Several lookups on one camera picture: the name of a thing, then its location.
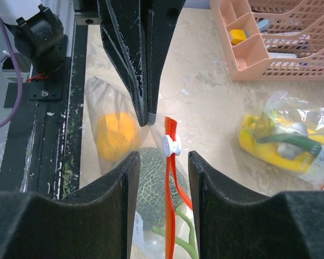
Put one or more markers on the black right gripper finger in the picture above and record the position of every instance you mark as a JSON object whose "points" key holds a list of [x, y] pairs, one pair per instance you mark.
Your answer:
{"points": [[124, 30], [161, 22], [233, 221], [95, 221]]}

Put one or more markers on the clear zip bag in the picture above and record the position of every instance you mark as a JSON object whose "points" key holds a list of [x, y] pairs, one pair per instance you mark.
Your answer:
{"points": [[102, 98], [292, 109]]}

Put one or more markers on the yellow banana bunch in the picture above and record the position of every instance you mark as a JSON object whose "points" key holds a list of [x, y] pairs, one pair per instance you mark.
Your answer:
{"points": [[252, 129]]}

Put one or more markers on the yellow bell pepper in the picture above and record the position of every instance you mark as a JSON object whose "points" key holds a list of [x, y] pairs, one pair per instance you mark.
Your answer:
{"points": [[117, 134]]}

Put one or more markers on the white garlic bulb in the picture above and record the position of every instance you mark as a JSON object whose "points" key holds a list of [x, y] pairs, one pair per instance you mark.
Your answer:
{"points": [[289, 151]]}

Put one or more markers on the green cucumber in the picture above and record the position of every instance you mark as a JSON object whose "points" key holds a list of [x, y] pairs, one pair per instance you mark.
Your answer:
{"points": [[308, 145]]}

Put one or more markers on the netted green melon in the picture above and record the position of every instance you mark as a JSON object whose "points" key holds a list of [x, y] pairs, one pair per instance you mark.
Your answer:
{"points": [[151, 189]]}

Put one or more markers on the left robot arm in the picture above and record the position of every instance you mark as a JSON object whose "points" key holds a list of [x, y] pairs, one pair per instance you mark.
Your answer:
{"points": [[37, 31]]}

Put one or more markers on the yellow item in organizer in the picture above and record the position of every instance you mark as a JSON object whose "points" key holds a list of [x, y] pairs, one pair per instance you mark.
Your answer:
{"points": [[237, 36]]}

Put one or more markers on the peach desk organizer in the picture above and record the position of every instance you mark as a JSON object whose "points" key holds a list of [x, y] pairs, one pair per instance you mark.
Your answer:
{"points": [[285, 39]]}

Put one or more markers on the black table edge rail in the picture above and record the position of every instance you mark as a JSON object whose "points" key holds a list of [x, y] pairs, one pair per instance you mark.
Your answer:
{"points": [[42, 148]]}

